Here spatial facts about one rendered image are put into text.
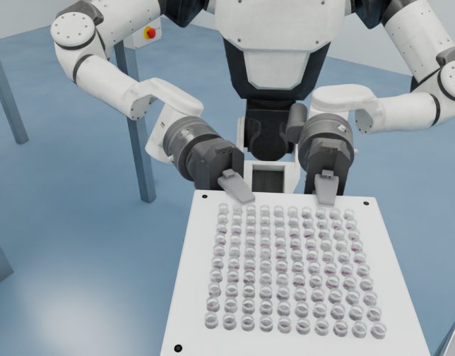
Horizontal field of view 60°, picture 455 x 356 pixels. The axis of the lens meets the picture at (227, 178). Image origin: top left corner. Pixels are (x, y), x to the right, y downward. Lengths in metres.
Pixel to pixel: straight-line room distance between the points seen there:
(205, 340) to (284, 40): 0.65
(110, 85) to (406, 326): 0.59
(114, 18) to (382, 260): 0.66
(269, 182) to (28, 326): 1.16
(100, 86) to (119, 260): 1.23
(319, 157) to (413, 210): 1.75
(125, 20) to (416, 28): 0.58
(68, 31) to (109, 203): 1.48
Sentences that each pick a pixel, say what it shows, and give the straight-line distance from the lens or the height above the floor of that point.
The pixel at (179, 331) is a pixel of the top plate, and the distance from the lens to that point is 0.40.
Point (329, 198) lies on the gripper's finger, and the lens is 0.52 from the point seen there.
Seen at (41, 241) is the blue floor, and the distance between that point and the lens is 2.10.
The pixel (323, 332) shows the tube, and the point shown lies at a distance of 0.40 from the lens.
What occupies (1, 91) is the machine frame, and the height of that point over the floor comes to 0.37.
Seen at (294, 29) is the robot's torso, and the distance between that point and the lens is 0.87.
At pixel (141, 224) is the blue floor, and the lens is 2.03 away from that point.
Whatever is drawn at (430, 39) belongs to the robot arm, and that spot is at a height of 1.13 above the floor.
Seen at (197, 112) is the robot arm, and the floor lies 1.06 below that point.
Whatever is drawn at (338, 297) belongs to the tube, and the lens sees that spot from 0.42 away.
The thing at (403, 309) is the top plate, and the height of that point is 1.04.
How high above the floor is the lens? 1.38
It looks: 38 degrees down
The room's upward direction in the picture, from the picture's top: straight up
